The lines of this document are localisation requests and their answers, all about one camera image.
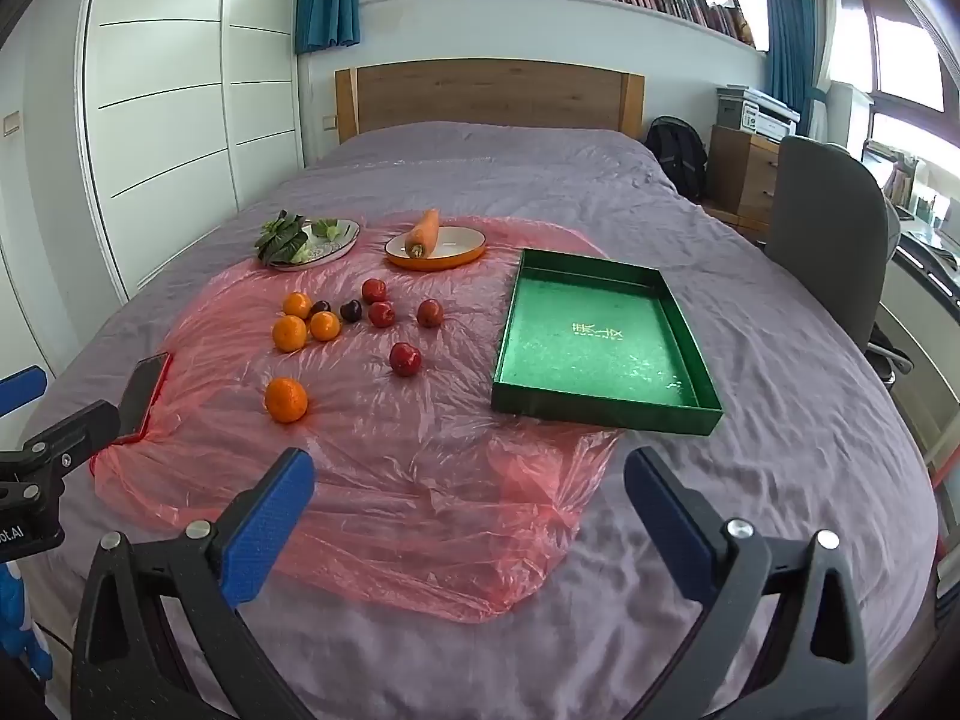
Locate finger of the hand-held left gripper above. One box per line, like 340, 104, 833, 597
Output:
0, 365, 48, 416
21, 400, 121, 478

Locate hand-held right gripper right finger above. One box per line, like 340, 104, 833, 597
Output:
624, 448, 871, 720

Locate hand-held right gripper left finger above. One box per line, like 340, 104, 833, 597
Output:
70, 448, 317, 720

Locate green tray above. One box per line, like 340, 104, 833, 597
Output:
491, 247, 725, 437

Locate smartphone in red case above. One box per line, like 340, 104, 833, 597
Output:
111, 351, 175, 445

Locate pink plastic sheet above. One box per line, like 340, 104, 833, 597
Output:
90, 214, 623, 625

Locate white patterned plate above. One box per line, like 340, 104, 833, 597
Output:
262, 219, 361, 271

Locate white wardrobe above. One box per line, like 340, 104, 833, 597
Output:
71, 0, 305, 305

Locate grey office chair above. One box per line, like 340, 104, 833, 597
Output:
765, 135, 916, 391

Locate carrot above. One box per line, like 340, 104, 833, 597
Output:
405, 208, 442, 260

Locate orange rimmed dish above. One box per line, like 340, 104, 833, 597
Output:
385, 225, 487, 272

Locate wooden drawer cabinet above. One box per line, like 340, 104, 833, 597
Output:
705, 124, 781, 241

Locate black backpack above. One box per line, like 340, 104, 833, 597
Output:
645, 116, 710, 203

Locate cluttered desk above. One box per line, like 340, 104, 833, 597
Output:
862, 142, 960, 391

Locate white printer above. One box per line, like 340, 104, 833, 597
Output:
716, 86, 802, 137

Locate wooden headboard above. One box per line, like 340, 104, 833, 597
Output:
335, 58, 646, 145

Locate window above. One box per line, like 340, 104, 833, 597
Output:
832, 0, 960, 166

